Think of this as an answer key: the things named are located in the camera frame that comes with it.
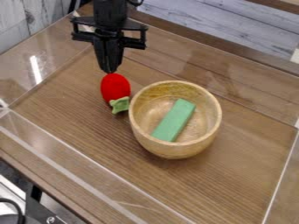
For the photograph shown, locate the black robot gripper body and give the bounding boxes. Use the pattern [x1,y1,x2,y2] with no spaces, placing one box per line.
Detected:
[69,0,148,49]

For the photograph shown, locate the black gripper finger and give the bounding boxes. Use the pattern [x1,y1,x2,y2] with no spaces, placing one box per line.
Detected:
[93,38,109,74]
[108,39,124,73]

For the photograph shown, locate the red plush object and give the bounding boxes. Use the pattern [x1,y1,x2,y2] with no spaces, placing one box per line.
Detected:
[100,73,131,102]

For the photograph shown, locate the wooden bowl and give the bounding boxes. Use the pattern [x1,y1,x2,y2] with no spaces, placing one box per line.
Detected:
[128,80,221,159]

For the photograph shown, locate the green rectangular block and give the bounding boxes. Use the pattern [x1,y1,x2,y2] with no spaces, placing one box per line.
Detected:
[151,99,196,142]

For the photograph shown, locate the clear acrylic front wall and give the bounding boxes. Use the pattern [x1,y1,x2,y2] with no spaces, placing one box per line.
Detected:
[0,100,195,224]

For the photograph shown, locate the black cable lower left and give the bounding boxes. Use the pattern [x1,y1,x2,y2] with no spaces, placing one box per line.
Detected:
[0,197,28,224]

